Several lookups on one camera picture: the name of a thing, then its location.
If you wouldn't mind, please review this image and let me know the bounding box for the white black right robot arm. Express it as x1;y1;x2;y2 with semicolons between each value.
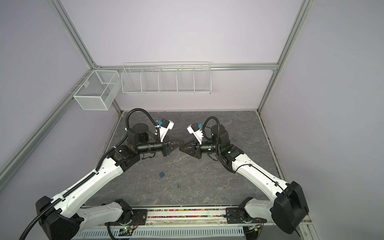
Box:
179;116;309;234

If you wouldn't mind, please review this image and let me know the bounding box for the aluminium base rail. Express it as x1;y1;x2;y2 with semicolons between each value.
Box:
74;204;313;229

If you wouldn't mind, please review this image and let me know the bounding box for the white mesh box basket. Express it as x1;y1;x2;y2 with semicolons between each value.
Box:
74;70;122;111

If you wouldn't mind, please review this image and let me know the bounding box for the white wire long basket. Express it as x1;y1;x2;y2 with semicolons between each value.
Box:
121;62;212;95

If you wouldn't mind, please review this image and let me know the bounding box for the white vented cable duct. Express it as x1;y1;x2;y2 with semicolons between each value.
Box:
72;226;245;240

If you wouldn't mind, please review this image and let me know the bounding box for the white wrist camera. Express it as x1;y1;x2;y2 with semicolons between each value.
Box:
157;119;174;142
187;123;204;145

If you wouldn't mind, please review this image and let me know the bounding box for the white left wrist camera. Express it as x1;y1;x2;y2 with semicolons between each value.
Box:
157;119;174;142

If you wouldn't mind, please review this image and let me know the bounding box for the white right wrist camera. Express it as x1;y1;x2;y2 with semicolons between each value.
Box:
187;123;204;145

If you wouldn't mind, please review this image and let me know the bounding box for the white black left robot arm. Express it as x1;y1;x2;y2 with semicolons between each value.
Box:
20;108;183;240

